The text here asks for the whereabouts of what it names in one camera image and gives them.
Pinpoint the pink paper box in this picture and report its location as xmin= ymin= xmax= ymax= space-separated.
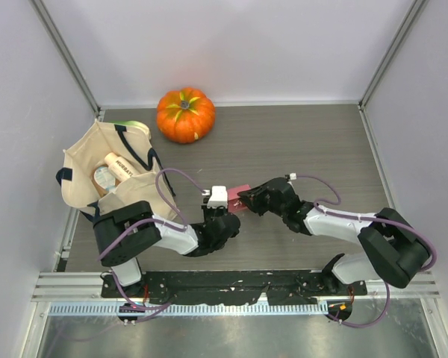
xmin=227 ymin=184 xmax=251 ymax=213

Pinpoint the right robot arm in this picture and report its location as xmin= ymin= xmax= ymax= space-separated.
xmin=237 ymin=173 xmax=436 ymax=295

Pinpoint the round labelled tub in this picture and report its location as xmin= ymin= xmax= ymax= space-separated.
xmin=90 ymin=166 xmax=120 ymax=198

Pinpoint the green white item behind bag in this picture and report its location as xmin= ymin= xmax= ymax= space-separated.
xmin=113 ymin=120 xmax=150 ymax=136

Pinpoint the beige canvas tote bag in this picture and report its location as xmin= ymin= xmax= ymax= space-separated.
xmin=57 ymin=121 xmax=177 ymax=220

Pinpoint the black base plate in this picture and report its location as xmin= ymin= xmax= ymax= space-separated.
xmin=123 ymin=270 xmax=367 ymax=306

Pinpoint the cream lotion bottle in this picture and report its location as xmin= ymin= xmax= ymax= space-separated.
xmin=105 ymin=152 xmax=140 ymax=182

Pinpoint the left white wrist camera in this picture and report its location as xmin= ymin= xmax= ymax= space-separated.
xmin=202 ymin=186 xmax=228 ymax=208

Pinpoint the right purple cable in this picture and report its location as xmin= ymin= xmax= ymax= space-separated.
xmin=294 ymin=174 xmax=438 ymax=329

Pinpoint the white slotted cable duct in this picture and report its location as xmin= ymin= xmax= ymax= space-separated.
xmin=48 ymin=301 xmax=328 ymax=317

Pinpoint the orange pumpkin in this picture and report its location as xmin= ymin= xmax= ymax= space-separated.
xmin=156 ymin=87 xmax=216 ymax=144

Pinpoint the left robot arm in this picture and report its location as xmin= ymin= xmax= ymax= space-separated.
xmin=93 ymin=201 xmax=240 ymax=298

